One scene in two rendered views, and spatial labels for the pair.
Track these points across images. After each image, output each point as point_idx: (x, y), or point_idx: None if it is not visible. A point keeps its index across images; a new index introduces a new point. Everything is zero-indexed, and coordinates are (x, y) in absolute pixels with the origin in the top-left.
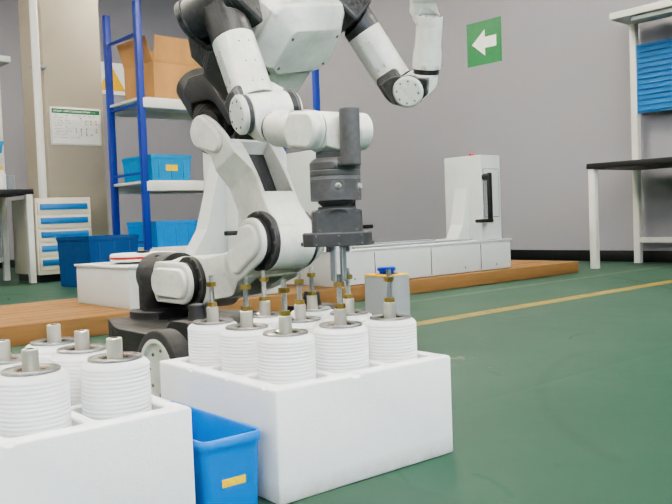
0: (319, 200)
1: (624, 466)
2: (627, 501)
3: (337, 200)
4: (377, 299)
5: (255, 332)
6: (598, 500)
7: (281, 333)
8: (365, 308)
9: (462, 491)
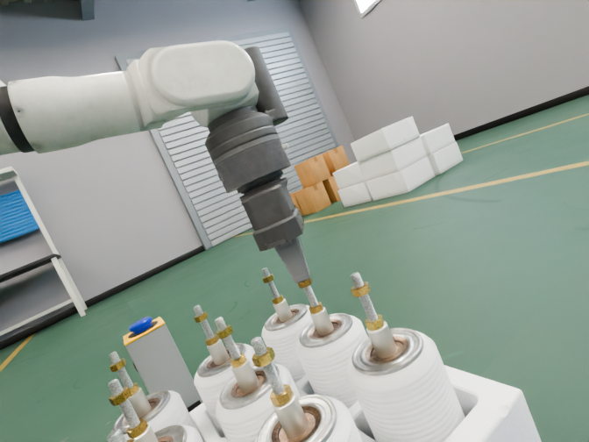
0: (279, 168)
1: (389, 321)
2: (454, 310)
3: (281, 169)
4: (162, 357)
5: (341, 404)
6: (456, 319)
7: (395, 350)
8: (144, 382)
9: None
